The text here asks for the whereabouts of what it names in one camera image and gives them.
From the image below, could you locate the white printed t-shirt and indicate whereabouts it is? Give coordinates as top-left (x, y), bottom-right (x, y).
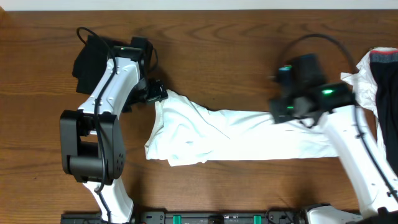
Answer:
top-left (144, 90), bottom-right (337, 166)

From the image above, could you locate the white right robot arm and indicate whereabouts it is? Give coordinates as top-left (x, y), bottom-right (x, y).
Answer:
top-left (269, 83), bottom-right (397, 223)

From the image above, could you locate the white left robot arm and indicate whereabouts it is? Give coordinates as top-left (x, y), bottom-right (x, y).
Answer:
top-left (60, 45), bottom-right (168, 223)

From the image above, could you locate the black folded cloth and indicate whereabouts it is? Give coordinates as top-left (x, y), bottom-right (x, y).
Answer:
top-left (72, 34), bottom-right (131, 95)

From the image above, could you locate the white crumpled garment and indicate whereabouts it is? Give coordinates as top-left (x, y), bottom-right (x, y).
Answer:
top-left (341, 47), bottom-right (397, 156)

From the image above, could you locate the dark navy striped garment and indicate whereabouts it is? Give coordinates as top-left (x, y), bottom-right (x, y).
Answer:
top-left (369, 50), bottom-right (397, 172)

